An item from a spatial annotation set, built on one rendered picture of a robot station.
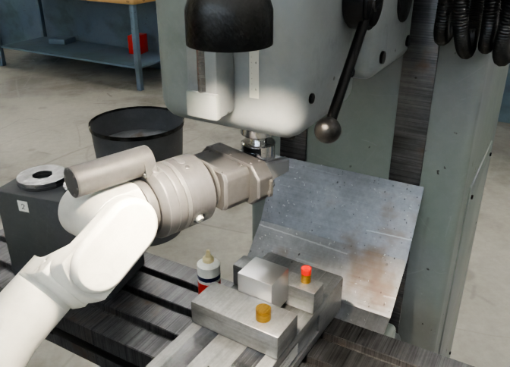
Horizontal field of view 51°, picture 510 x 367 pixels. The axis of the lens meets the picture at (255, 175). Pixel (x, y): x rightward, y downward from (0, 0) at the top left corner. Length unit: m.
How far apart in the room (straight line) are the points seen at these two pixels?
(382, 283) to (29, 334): 0.69
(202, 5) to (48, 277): 0.31
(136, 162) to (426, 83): 0.58
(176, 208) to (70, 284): 0.14
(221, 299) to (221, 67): 0.38
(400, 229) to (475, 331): 1.45
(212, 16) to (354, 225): 0.75
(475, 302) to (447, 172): 1.64
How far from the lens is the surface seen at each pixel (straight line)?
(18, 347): 0.59
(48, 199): 1.00
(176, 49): 0.65
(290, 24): 0.57
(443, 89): 1.02
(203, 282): 0.95
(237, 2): 0.42
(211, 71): 0.58
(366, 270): 1.09
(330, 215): 1.12
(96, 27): 6.92
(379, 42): 0.76
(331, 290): 0.92
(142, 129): 3.03
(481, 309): 2.62
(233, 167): 0.67
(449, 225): 1.11
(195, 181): 0.63
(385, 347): 0.93
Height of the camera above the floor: 1.54
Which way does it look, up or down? 25 degrees down
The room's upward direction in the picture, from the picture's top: straight up
